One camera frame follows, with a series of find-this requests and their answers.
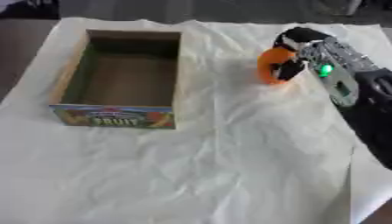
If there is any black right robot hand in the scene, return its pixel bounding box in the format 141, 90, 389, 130
268, 26, 334, 83

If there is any orange toy fruit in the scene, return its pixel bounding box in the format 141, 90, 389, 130
255, 46, 299, 86

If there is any tan cardboard box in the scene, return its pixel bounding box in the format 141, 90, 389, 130
47, 28, 184, 130

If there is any dark bag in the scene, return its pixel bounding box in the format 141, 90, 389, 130
0, 0, 61, 20

